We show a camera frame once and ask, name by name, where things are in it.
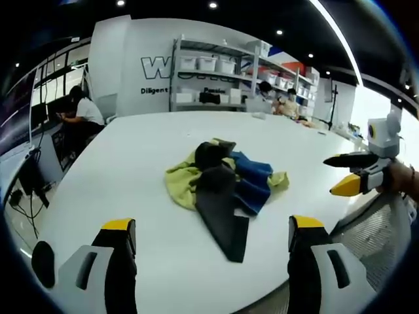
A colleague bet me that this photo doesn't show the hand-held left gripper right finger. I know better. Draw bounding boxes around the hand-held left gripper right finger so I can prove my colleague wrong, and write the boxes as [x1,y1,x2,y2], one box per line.
[287,215,377,314]

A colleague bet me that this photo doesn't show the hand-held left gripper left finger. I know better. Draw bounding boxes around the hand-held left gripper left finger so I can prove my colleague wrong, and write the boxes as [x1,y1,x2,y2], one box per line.
[57,218,137,314]

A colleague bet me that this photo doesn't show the yellow blue grey garment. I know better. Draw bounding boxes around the yellow blue grey garment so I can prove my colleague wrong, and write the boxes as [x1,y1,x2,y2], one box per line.
[164,137,291,263]

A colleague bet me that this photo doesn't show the person's right hand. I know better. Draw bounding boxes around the person's right hand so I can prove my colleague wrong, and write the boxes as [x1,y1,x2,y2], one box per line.
[375,161,412,198]

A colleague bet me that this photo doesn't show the grey mesh chair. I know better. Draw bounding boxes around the grey mesh chair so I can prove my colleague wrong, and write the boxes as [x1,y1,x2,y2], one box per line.
[329,192,417,292]

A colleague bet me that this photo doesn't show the black oval object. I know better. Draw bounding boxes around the black oval object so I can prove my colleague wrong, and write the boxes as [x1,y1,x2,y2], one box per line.
[31,240,56,289]

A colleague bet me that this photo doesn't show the black tripod stand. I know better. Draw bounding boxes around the black tripod stand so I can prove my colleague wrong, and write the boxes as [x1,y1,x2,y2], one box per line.
[319,77,340,131]

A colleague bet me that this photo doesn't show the grey metal shelving unit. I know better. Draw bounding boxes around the grey metal shelving unit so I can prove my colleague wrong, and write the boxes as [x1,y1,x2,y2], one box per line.
[254,48,319,119]
[169,37,260,113]

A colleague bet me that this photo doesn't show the ceiling light strip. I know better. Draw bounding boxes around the ceiling light strip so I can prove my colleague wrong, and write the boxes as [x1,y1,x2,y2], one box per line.
[309,0,365,88]

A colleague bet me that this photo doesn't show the white side desk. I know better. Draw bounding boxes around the white side desk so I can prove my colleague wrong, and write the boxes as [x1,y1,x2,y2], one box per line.
[0,130,64,184]

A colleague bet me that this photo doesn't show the black item on shelf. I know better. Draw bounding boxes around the black item on shelf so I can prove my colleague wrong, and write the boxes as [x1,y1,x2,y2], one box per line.
[198,92,222,105]

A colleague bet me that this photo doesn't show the row of white storage bins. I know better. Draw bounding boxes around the row of white storage bins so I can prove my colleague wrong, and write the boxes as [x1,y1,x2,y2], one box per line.
[178,54,317,101]

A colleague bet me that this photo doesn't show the black floor cables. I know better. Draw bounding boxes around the black floor cables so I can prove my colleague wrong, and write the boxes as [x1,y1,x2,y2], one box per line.
[9,188,41,238]

